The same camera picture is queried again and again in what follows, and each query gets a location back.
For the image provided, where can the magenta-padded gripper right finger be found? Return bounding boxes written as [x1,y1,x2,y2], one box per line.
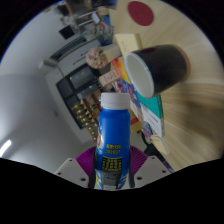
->
[128,145,173,189]

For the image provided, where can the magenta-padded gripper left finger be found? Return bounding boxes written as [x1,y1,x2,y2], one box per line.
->
[54,146,98,189]

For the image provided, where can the blue drink bottle white cap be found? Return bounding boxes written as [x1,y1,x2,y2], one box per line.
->
[94,92,132,191]

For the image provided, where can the cream notebook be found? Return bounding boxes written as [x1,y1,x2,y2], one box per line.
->
[149,134,170,155]

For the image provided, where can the yellow gift box red ribbon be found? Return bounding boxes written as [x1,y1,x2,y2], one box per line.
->
[129,109,143,134]

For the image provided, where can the teal book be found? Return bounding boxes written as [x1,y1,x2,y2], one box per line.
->
[139,94,165,138]

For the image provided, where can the blue patterned book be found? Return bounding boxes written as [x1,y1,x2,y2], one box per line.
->
[116,79,141,108]

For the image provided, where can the black framed glass door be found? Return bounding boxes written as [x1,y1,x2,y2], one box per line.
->
[55,63,104,129]

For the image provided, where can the small tan upright box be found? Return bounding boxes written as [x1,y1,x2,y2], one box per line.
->
[98,70,120,88]

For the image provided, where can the black mug white inside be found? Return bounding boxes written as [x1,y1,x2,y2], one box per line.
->
[123,44,191,99]

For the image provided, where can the orange book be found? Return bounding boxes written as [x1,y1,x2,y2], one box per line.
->
[111,58,129,84]

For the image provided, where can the white air conditioner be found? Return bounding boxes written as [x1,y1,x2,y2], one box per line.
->
[38,59,59,73]

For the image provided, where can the pink flowers in white pot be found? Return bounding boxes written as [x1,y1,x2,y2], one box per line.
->
[86,43,121,70]

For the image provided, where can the kraft paper notebook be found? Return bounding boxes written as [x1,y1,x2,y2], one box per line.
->
[113,33,144,64]

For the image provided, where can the black computer monitor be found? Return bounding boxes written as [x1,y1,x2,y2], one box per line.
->
[59,24,75,40]

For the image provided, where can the flat round red coaster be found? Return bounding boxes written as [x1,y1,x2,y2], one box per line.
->
[127,0,155,27]

